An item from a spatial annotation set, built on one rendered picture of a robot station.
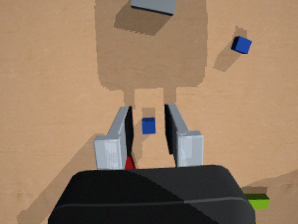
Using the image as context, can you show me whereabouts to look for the small blue cube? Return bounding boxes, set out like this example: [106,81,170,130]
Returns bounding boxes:
[231,36,252,54]
[142,117,156,134]

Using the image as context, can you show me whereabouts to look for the red rod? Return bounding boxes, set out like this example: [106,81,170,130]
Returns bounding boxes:
[125,155,136,169]

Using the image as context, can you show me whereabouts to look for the lime green rod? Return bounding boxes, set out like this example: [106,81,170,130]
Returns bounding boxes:
[245,193,270,209]

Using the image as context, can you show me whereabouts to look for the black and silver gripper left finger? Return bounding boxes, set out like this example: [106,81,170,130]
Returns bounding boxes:
[93,106,134,170]

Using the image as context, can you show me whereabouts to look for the grey rod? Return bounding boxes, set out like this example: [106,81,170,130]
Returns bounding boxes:
[131,0,177,16]

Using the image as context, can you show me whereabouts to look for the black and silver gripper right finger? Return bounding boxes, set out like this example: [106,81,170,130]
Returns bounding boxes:
[164,104,203,167]

